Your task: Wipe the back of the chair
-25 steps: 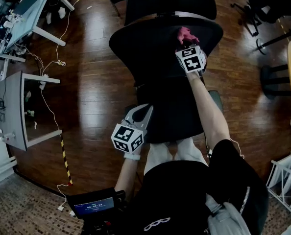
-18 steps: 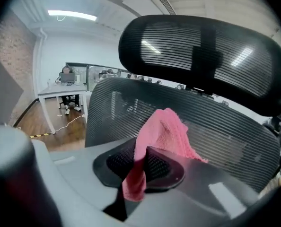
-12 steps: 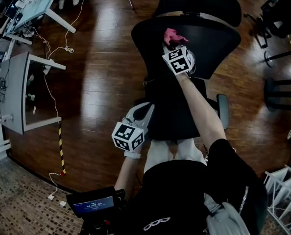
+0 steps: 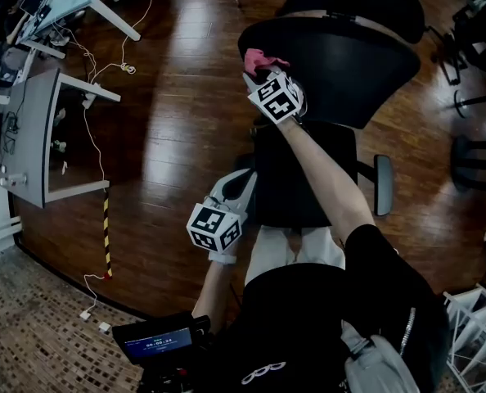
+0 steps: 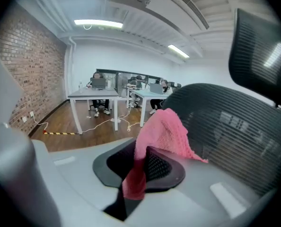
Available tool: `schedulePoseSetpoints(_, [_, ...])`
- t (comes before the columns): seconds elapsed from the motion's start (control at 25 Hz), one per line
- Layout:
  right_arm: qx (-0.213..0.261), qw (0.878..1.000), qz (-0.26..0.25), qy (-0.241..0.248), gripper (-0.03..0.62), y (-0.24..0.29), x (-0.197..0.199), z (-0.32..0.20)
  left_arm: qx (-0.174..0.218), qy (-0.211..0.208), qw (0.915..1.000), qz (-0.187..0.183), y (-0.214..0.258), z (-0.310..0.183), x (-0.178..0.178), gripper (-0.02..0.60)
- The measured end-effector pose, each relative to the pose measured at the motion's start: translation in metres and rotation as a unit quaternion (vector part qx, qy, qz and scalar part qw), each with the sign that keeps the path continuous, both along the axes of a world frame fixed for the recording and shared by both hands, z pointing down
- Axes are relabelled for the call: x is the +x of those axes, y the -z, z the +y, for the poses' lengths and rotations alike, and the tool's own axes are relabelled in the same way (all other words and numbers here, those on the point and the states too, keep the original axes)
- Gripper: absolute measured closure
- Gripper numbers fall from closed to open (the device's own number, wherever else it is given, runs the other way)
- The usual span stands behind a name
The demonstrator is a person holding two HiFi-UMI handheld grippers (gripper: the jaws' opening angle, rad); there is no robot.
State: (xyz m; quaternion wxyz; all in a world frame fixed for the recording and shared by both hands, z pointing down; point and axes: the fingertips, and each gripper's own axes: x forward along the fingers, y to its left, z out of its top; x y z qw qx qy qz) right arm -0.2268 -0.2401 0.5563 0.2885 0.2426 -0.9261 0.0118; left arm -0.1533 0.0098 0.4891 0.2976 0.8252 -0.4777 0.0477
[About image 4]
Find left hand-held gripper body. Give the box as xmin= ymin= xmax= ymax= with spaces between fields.
xmin=186 ymin=196 xmax=249 ymax=253

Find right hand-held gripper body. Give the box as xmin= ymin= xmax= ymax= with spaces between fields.
xmin=247 ymin=71 xmax=308 ymax=125

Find pink cloth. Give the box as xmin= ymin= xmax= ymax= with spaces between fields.
xmin=244 ymin=48 xmax=291 ymax=77

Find black office chair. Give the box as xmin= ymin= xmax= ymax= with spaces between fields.
xmin=234 ymin=0 xmax=426 ymax=229

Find person's right forearm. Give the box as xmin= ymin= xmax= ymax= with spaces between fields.
xmin=276 ymin=117 xmax=376 ymax=245

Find person's left forearm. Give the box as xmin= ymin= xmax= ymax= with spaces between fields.
xmin=190 ymin=260 xmax=238 ymax=323

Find person's left hand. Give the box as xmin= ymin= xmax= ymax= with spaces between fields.
xmin=209 ymin=240 xmax=241 ymax=265

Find person's light grey trousers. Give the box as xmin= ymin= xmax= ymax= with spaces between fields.
xmin=245 ymin=225 xmax=346 ymax=286

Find person's black shirt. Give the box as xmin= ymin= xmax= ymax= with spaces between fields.
xmin=209 ymin=224 xmax=451 ymax=393

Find chest-mounted display device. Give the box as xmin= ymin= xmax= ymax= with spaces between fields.
xmin=111 ymin=315 xmax=211 ymax=366

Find black chest rig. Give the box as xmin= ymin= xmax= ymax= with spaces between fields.
xmin=138 ymin=362 xmax=227 ymax=393

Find black pole with round base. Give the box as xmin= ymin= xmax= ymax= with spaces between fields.
xmin=453 ymin=89 xmax=486 ymax=119

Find curved grey desk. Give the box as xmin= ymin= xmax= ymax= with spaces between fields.
xmin=0 ymin=68 xmax=122 ymax=209

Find black swivel chair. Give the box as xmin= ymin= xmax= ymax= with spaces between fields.
xmin=429 ymin=0 xmax=486 ymax=85

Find white power strip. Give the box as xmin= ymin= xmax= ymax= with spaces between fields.
xmin=0 ymin=173 xmax=29 ymax=187

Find yellow black striped cable cover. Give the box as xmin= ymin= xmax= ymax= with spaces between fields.
xmin=102 ymin=188 xmax=114 ymax=280

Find white floor cable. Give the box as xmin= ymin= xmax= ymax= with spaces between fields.
xmin=52 ymin=0 xmax=162 ymax=318

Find grey shoulder strap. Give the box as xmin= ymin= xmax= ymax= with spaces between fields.
xmin=340 ymin=321 xmax=420 ymax=393

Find white wire rack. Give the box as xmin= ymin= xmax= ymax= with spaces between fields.
xmin=443 ymin=283 xmax=486 ymax=393

